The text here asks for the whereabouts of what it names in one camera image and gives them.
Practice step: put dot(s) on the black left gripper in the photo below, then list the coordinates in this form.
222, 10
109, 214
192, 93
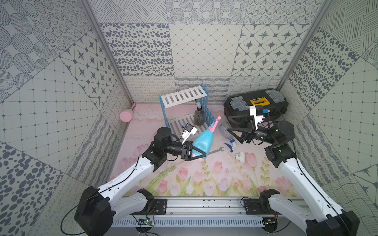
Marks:
185, 150

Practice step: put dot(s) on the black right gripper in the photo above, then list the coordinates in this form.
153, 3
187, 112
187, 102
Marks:
247, 136

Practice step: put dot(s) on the teal pink spray bottle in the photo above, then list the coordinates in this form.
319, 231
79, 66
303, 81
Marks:
205, 139

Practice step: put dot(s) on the smoky grey spray bottle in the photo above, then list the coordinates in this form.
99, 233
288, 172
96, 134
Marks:
199, 114

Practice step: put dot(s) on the blue and white slatted shelf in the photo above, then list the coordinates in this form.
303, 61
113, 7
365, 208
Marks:
197, 93

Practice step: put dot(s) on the clear blue spray bottle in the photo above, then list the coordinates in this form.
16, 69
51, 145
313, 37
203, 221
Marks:
224, 132

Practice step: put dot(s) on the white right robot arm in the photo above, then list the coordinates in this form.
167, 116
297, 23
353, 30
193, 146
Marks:
325, 217

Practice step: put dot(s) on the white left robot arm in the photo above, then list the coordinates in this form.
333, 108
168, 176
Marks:
99, 207

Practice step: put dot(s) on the white pipe fitting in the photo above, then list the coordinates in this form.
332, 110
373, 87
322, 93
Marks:
241, 157

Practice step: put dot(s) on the silver open-end wrench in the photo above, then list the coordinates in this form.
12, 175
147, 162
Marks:
217, 150

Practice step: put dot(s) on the black toolbox yellow label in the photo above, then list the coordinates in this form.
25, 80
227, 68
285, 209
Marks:
269, 104

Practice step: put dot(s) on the small green circuit board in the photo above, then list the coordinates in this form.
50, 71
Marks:
146, 222

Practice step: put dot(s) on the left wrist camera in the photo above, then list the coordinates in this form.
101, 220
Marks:
188, 131

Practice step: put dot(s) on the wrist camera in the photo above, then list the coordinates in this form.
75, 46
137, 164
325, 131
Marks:
257, 115
188, 131

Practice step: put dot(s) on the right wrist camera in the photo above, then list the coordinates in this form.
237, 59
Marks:
257, 115

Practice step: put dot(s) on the aluminium mounting rail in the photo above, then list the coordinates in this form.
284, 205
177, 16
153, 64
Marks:
218, 212

